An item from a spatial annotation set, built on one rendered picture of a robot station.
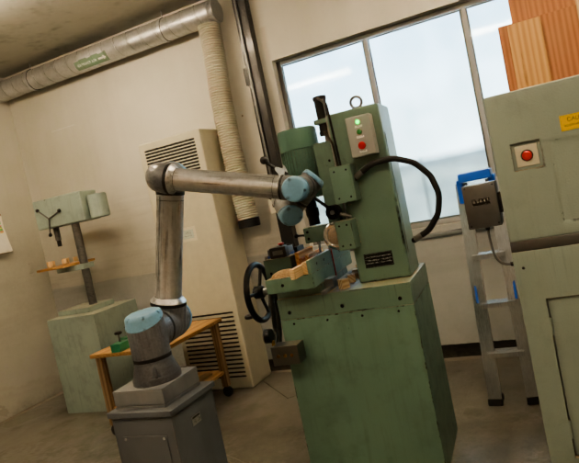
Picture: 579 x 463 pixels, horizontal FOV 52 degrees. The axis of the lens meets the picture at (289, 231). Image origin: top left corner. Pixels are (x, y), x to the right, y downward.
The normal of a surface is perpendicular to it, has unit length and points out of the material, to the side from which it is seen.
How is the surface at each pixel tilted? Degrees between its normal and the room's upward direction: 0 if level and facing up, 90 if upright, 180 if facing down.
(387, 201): 90
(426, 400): 90
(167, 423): 90
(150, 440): 90
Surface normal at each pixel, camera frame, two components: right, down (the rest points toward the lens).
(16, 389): 0.89, -0.16
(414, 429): -0.35, 0.12
